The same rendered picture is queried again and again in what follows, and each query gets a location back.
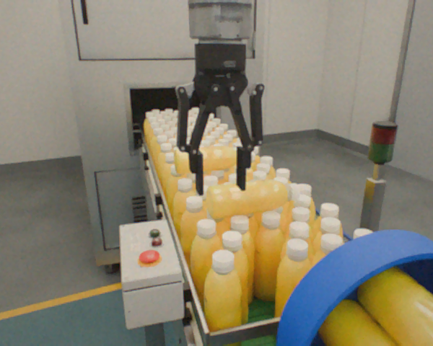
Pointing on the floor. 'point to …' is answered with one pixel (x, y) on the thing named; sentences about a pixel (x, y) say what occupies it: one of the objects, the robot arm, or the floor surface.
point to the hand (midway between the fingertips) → (220, 173)
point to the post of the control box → (154, 334)
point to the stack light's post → (372, 205)
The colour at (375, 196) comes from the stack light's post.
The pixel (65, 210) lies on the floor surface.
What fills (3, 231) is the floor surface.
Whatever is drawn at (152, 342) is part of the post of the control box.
